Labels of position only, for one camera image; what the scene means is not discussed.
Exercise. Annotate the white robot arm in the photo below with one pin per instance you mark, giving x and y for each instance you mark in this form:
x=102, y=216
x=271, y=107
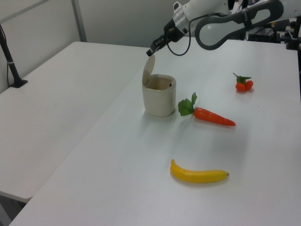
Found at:
x=211, y=30

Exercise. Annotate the black clamp stand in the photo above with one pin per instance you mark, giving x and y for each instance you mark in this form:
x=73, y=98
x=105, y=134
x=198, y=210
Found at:
x=292, y=41

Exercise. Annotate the grey partition frame post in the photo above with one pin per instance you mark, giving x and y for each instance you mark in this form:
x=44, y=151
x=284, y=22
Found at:
x=78, y=21

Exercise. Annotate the yellow toy banana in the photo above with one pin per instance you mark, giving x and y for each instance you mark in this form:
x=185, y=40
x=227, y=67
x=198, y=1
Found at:
x=195, y=176

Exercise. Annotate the orange toy carrot green leaves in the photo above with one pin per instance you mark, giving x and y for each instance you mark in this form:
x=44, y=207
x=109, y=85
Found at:
x=209, y=116

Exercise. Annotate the toy cherry tomato bunch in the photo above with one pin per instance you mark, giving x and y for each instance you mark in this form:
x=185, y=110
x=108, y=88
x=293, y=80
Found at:
x=241, y=86

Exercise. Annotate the beige garbage bin with lid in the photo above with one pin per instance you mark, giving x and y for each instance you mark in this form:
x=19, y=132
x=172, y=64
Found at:
x=158, y=101

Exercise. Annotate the black equipment box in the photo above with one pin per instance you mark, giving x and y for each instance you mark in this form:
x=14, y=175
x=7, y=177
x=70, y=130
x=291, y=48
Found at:
x=261, y=36

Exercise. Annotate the black camera stand pole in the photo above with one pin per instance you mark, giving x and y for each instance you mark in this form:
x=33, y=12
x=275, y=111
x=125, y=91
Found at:
x=10, y=64

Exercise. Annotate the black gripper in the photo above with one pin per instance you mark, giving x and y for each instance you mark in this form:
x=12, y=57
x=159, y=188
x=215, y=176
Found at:
x=175, y=31

